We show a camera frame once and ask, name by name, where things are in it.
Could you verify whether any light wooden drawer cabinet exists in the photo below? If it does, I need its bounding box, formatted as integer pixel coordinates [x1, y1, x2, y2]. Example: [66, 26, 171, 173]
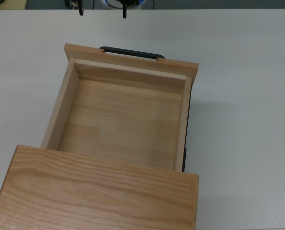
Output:
[0, 144, 200, 230]

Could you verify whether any black metal drawer handle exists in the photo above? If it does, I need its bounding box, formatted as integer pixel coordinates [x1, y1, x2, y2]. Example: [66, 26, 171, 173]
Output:
[99, 46, 166, 60]

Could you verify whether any wooden drawer with black handle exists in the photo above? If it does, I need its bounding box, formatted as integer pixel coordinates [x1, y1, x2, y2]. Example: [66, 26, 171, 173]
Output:
[39, 43, 199, 173]

